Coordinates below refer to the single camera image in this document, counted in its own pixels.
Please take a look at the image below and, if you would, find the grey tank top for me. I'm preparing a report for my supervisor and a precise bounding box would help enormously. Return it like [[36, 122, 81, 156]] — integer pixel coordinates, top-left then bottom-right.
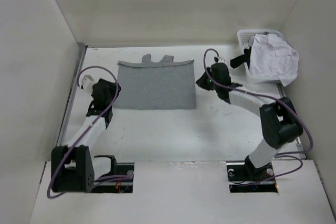
[[113, 54, 197, 110]]

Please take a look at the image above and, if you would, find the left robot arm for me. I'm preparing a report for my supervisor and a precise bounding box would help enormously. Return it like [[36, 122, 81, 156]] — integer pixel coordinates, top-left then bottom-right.
[[48, 75, 121, 195]]

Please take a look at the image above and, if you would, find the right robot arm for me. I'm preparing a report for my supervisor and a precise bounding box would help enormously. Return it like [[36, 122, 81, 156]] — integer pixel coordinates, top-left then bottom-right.
[[196, 62, 303, 182]]

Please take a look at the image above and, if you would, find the black tank top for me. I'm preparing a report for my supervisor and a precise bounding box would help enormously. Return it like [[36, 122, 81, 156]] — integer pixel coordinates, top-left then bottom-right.
[[230, 48, 251, 69]]

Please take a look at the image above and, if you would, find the white tank top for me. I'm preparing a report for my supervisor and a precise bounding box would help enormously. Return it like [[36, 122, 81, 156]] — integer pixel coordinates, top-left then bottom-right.
[[249, 34, 299, 86]]

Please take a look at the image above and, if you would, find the white plastic laundry basket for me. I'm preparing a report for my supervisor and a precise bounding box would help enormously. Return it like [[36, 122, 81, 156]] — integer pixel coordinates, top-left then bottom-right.
[[237, 29, 286, 84]]

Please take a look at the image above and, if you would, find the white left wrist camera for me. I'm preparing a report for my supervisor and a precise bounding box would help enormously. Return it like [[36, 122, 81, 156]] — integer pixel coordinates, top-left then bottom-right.
[[80, 74, 95, 94]]

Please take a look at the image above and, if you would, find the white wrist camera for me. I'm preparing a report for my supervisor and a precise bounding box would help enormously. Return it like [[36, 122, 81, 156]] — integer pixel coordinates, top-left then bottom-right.
[[80, 74, 95, 94], [214, 56, 226, 63]]

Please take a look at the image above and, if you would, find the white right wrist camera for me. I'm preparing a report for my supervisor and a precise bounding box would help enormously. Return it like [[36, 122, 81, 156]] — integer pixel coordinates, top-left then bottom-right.
[[214, 56, 226, 63]]

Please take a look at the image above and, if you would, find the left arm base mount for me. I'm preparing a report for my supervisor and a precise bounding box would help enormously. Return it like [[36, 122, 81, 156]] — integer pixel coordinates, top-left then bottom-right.
[[91, 155, 135, 194]]

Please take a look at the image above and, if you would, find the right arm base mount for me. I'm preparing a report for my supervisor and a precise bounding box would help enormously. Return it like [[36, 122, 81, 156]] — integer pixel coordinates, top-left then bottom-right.
[[226, 162, 278, 193]]

